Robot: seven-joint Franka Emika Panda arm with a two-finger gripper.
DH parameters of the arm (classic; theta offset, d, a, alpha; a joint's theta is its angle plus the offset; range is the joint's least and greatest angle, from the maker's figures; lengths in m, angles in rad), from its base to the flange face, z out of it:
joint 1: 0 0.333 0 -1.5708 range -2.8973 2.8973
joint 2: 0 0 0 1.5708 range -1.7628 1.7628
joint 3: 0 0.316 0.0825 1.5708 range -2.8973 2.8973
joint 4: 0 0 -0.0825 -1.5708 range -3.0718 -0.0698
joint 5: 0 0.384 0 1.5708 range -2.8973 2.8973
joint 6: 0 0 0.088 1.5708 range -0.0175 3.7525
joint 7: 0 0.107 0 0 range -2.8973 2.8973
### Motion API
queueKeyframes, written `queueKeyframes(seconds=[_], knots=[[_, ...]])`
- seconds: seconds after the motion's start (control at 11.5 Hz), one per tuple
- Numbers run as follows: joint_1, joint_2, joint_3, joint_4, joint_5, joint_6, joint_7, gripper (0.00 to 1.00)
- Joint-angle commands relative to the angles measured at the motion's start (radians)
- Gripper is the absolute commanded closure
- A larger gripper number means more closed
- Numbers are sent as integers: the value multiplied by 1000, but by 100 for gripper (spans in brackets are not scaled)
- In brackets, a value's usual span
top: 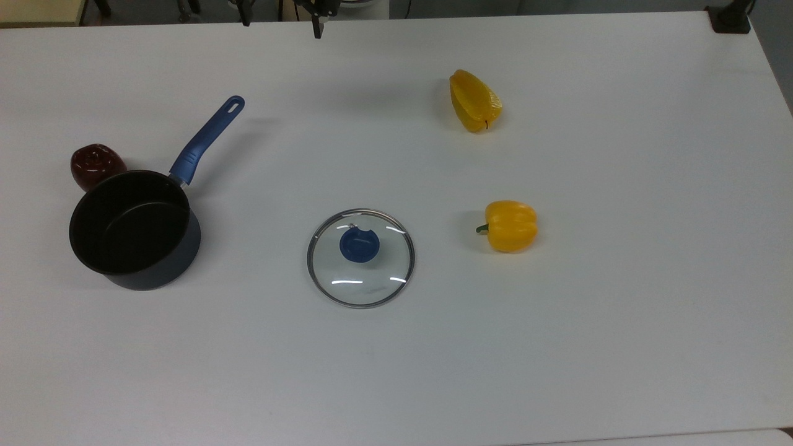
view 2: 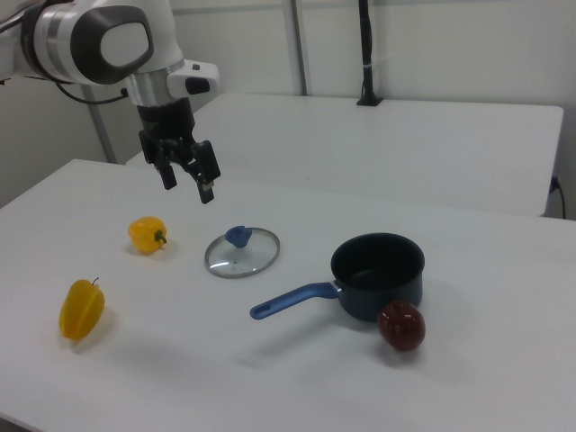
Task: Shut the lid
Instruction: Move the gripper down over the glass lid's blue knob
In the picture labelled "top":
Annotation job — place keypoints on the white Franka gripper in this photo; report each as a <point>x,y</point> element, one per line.
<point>317,6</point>

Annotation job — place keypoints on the yellow bell pepper green stem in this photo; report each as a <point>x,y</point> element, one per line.
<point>511,226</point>

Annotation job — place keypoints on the light wooden furniture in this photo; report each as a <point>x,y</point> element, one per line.
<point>37,11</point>

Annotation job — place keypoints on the dark red apple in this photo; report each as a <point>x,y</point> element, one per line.
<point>93,162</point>

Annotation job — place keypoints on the black clamp mount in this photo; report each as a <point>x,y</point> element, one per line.
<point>730,18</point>

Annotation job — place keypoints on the glass lid with blue knob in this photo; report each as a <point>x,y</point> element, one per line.
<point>360,257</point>

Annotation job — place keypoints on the yellow star fruit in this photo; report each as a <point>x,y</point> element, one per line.
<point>472,102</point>

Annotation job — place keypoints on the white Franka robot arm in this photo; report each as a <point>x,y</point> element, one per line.
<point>367,6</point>

